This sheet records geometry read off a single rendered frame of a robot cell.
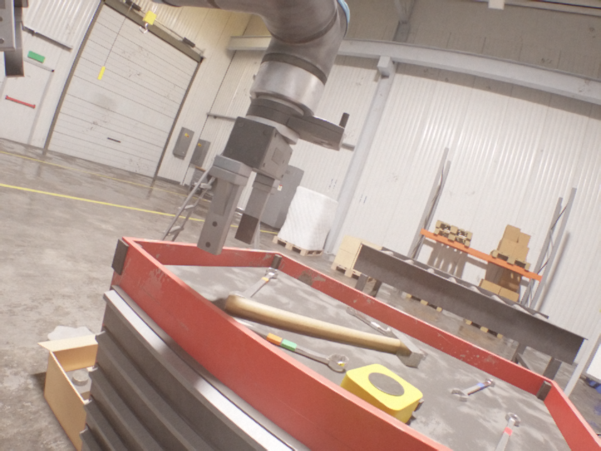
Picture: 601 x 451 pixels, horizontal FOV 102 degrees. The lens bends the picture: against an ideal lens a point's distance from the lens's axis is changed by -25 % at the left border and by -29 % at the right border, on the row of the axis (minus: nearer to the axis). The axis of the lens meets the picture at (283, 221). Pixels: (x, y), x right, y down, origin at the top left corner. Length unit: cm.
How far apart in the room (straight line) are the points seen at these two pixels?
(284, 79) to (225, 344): 31
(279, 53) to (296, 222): 662
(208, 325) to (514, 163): 852
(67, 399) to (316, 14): 131
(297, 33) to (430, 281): 305
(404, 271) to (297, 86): 300
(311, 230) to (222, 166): 659
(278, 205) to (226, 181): 888
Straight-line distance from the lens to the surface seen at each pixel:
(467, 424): 48
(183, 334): 41
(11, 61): 56
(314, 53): 41
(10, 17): 44
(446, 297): 330
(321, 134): 38
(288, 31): 38
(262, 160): 35
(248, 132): 36
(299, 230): 694
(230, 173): 32
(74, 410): 130
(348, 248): 654
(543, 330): 350
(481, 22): 1063
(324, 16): 38
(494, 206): 840
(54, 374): 140
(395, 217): 848
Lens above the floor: 109
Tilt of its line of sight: 5 degrees down
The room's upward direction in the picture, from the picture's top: 21 degrees clockwise
